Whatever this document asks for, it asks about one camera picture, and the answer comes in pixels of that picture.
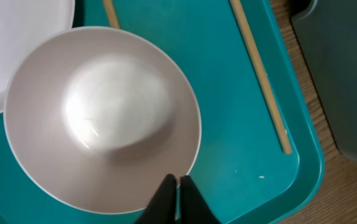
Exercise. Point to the wooden chopstick left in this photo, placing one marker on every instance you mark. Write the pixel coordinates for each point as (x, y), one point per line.
(111, 14)

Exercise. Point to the wooden chopstick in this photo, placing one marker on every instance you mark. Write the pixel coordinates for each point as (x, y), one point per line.
(111, 14)
(261, 75)

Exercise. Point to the large white plate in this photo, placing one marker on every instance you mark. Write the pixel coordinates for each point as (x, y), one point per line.
(23, 25)

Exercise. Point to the teal serving tray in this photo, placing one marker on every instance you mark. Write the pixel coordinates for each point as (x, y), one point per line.
(240, 170)

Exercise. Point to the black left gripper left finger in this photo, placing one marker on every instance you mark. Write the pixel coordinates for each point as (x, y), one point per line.
(162, 207)

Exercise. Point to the grey dishwasher rack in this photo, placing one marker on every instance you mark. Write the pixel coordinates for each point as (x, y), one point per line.
(327, 33)

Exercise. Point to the small pink bowl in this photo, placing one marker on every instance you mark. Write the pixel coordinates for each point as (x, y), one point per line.
(97, 116)

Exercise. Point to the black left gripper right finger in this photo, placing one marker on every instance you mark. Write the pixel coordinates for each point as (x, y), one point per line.
(193, 207)

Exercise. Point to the wooden chopstick right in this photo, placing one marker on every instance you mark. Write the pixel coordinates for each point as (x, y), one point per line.
(261, 75)

